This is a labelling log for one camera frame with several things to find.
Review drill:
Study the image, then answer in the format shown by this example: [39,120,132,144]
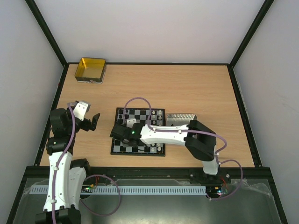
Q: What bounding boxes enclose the yellow square tin box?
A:
[74,57,107,84]

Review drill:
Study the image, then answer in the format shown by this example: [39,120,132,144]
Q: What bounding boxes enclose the light blue slotted cable duct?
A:
[28,185,207,195]

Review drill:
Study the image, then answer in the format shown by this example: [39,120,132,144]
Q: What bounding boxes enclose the black aluminium frame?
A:
[7,0,287,224]

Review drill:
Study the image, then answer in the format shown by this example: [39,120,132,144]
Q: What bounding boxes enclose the black and silver chessboard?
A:
[110,108,166,157]

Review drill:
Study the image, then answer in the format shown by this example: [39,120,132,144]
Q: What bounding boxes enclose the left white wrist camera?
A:
[73,101,91,121]

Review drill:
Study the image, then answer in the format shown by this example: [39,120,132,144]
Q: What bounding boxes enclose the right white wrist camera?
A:
[126,118,136,128]

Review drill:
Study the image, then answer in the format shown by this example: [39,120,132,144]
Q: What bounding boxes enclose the silver foil tray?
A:
[166,113,197,126]

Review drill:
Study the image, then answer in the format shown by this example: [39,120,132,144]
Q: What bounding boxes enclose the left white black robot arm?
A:
[35,102,100,224]

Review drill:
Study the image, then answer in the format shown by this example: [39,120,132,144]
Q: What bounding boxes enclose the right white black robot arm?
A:
[110,120,220,183]

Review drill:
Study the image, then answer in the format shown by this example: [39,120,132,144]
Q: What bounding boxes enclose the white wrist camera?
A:
[73,101,91,121]
[126,118,136,128]

